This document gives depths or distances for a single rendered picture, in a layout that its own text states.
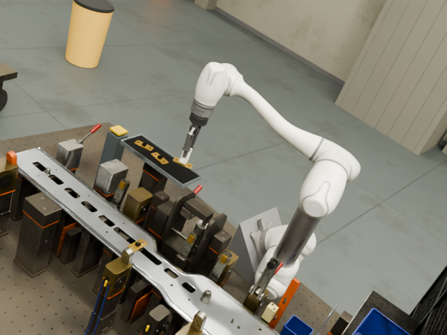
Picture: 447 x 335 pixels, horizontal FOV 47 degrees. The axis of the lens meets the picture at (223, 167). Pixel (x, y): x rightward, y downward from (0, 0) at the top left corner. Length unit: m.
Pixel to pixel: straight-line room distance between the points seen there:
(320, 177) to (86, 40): 4.19
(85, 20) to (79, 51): 0.35
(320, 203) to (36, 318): 1.13
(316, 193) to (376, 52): 5.59
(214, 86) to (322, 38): 6.75
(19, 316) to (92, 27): 3.97
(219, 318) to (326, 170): 0.64
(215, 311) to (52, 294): 0.68
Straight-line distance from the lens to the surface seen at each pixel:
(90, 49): 5.75
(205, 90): 1.98
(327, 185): 1.82
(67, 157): 2.37
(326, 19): 8.64
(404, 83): 7.18
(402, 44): 7.17
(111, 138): 2.40
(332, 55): 8.58
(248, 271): 2.52
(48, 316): 2.13
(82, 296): 2.22
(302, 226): 2.00
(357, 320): 2.16
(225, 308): 1.94
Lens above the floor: 2.32
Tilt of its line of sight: 29 degrees down
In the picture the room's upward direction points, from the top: 22 degrees clockwise
